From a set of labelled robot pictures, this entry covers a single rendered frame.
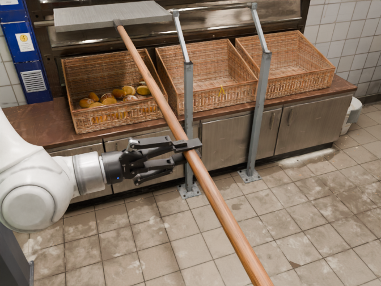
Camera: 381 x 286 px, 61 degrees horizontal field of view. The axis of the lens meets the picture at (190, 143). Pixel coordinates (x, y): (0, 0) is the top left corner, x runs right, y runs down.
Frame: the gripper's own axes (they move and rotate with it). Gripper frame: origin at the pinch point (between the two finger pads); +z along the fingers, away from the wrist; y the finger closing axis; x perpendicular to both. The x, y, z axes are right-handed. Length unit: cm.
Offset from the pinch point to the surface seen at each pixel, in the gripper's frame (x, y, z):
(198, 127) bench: -96, 70, 43
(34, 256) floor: -71, 118, -66
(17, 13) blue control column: -151, 7, -47
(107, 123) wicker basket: -101, 58, -11
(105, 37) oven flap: -151, 26, -1
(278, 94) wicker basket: -100, 58, 103
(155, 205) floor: -84, 118, 9
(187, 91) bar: -92, 39, 34
